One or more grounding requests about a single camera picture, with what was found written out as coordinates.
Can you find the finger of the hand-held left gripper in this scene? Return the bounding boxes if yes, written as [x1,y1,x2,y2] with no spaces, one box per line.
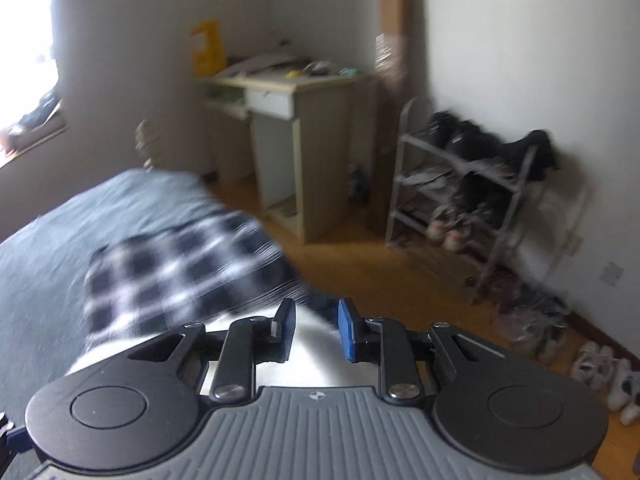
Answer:
[0,412,33,456]

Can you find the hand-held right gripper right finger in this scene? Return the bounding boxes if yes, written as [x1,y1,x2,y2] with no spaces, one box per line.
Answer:
[337,298,512,403]

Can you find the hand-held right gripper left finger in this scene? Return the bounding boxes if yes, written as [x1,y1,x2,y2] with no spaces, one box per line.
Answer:
[126,298,298,406]

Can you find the black white plaid shirt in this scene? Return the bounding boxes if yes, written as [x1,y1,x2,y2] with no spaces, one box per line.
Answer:
[82,207,346,356]

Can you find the dark clothes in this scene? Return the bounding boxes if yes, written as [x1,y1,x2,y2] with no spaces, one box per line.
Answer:
[10,87,63,131]

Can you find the white cloth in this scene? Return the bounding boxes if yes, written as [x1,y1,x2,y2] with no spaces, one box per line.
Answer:
[67,305,346,396]

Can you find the white red sneaker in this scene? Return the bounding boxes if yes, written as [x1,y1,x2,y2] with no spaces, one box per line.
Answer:
[426,207,451,241]
[444,227,473,252]

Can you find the grey bed blanket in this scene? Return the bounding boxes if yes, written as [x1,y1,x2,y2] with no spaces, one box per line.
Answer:
[0,167,221,441]

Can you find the cream desk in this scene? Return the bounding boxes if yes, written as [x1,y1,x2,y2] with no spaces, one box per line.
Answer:
[192,50,378,246]

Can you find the grey shoes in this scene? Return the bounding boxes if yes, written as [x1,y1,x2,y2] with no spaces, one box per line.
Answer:
[500,305,571,363]

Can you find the dark shoes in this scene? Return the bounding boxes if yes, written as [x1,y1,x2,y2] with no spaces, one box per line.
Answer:
[457,170,516,228]

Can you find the metal shoe rack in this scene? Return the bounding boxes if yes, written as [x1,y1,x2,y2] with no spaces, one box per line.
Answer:
[385,97,541,306]

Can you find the black shoe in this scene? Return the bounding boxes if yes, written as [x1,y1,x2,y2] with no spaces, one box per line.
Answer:
[446,121,502,158]
[426,111,468,147]

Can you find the round bedpost ball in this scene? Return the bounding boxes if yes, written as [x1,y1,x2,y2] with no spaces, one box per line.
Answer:
[134,119,162,168]

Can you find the black boot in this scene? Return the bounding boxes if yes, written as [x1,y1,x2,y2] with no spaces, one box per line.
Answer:
[500,130,560,182]

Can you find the pile of papers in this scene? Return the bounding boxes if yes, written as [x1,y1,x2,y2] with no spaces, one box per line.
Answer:
[227,47,301,73]

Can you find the yellow bag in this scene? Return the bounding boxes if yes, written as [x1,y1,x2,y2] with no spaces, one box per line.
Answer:
[189,19,227,77]

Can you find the cardboard box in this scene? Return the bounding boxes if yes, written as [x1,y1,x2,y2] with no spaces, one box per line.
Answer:
[0,87,68,153]

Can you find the cardboard plank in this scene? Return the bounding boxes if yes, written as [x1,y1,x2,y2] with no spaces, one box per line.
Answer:
[375,0,416,111]

